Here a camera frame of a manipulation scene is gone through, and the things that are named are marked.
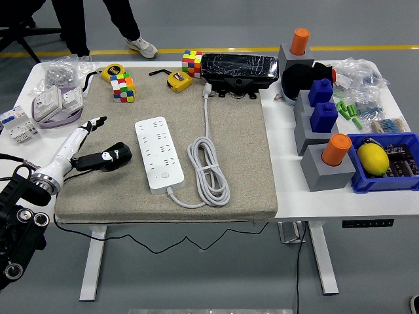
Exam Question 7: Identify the clear bag of screws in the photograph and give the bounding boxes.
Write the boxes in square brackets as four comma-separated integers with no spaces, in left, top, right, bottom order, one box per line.
[31,54,99,97]

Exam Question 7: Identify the black cloth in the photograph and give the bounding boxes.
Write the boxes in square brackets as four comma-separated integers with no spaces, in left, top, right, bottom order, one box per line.
[281,61,337,99]

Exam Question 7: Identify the yellow tape measure black label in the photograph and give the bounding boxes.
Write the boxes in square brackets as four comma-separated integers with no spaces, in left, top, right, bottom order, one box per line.
[81,63,128,96]

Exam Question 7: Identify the clear bag blue components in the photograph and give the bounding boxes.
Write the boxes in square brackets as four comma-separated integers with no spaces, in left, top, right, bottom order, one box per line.
[353,97,384,120]

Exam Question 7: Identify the yellow tape measure silver clip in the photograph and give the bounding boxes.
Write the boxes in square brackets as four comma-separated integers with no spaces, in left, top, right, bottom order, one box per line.
[166,71,193,94]

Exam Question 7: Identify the grey-brown fabric mat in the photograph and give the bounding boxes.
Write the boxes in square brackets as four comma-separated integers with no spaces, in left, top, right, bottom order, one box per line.
[53,67,278,225]

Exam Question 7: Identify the white table leg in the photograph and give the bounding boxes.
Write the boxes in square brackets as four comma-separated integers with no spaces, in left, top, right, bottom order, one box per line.
[307,221,340,296]
[79,224,108,302]

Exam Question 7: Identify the white power strip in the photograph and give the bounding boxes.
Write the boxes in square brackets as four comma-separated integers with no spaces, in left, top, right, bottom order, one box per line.
[134,116,186,196]

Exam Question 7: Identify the black power adapter plug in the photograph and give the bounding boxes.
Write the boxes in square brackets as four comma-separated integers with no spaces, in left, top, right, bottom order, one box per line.
[98,141,133,173]

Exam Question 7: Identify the colourful puzzle cube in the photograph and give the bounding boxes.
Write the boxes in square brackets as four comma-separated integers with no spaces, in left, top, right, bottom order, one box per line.
[110,72,137,103]
[181,50,204,79]

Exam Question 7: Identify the large clear parts bag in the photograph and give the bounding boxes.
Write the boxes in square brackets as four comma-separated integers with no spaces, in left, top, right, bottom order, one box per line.
[332,58,392,102]

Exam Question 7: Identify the white wall socket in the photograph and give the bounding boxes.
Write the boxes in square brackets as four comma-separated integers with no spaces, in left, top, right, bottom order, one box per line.
[60,86,83,114]
[33,86,63,121]

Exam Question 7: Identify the white blue plastic object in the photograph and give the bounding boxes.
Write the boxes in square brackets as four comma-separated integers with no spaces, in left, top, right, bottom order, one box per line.
[282,88,299,107]

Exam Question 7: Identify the blue square peg block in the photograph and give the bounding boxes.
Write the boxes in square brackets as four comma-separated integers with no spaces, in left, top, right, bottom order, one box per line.
[308,78,335,109]
[309,101,339,133]

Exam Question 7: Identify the clear bag of resistors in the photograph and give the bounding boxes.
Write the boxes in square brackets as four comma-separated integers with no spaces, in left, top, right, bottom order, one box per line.
[369,116,410,134]

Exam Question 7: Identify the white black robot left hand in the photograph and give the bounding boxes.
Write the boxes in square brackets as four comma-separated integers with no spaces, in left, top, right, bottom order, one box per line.
[32,116,120,192]

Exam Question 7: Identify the purple plastic tray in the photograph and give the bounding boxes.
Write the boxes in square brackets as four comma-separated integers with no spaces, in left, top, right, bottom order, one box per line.
[31,85,84,129]

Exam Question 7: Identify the black device in plastic film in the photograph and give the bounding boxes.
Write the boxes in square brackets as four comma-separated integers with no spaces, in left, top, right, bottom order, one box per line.
[200,52,280,101]

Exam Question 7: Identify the grey square holder block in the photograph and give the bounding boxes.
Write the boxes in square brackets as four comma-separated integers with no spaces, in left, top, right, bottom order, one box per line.
[293,90,335,116]
[277,42,316,75]
[293,111,340,156]
[300,143,357,193]

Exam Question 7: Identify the thin black adapter cord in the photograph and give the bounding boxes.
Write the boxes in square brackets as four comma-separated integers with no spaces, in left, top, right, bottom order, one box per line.
[53,168,270,254]

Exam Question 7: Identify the white power strip cord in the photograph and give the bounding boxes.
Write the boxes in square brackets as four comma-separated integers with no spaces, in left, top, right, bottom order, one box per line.
[166,82,231,209]

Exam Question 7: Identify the black table control panel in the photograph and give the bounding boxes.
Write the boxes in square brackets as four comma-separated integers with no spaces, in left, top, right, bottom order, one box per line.
[342,218,395,229]

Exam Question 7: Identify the silver box under table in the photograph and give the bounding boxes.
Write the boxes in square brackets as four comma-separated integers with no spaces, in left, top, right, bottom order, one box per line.
[278,221,308,245]

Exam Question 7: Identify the blue plastic bin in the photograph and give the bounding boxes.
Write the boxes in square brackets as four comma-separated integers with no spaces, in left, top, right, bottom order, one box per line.
[346,131,419,194]

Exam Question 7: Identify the white circuit breaker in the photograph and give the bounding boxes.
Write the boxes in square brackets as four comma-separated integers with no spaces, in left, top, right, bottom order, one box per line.
[0,105,41,145]

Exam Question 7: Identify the black office chair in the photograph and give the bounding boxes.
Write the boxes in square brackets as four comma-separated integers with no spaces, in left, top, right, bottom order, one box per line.
[0,0,63,65]

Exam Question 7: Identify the yellow lemon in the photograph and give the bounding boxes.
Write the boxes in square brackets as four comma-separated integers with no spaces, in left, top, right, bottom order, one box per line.
[356,143,390,174]

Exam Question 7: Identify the black table power cable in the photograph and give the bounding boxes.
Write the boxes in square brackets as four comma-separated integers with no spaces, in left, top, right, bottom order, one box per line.
[296,222,308,314]

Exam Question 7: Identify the orange cylinder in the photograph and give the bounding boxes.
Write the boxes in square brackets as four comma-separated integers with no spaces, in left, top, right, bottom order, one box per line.
[289,27,311,56]
[321,133,353,167]

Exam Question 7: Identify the dark brown cylinders pack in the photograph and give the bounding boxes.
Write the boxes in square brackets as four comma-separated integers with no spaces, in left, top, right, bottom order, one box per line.
[382,143,419,179]

